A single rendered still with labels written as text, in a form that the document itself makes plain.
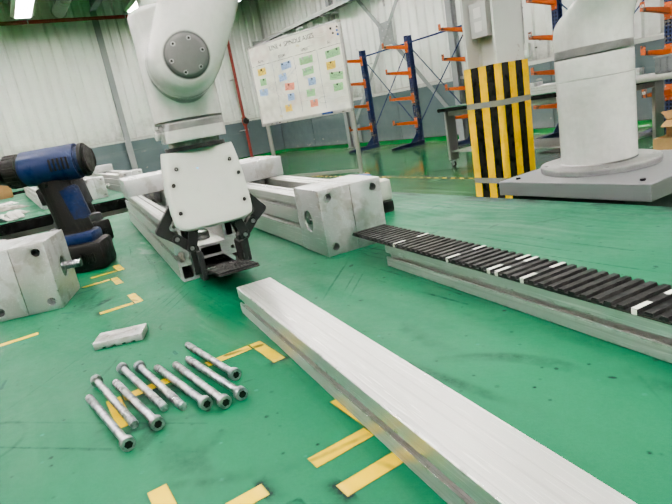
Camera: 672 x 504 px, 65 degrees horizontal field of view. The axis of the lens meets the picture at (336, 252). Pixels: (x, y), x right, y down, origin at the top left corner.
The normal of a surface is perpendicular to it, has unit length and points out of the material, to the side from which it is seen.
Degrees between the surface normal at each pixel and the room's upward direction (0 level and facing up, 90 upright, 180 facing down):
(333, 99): 90
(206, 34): 96
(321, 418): 0
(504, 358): 0
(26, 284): 90
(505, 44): 90
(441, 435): 0
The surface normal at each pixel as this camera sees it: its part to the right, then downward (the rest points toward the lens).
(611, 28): 0.07, 0.29
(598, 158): -0.47, 0.32
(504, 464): -0.17, -0.95
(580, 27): -0.65, 0.36
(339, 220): 0.44, 0.16
